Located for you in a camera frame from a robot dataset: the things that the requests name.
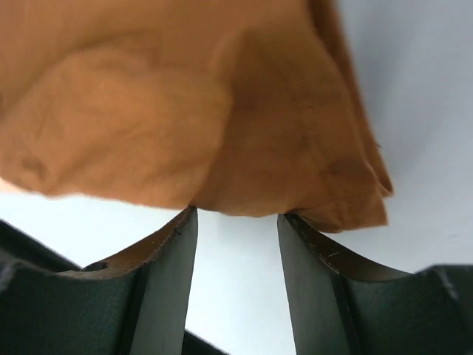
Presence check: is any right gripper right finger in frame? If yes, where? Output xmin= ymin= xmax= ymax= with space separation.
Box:
xmin=278 ymin=214 xmax=472 ymax=355

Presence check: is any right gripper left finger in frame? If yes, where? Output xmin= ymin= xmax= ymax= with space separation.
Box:
xmin=0 ymin=206 xmax=200 ymax=355

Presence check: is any brown boxer underwear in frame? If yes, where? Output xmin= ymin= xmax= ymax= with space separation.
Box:
xmin=1 ymin=1 xmax=393 ymax=233

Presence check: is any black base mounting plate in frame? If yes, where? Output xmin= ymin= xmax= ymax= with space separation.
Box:
xmin=0 ymin=217 xmax=219 ymax=355

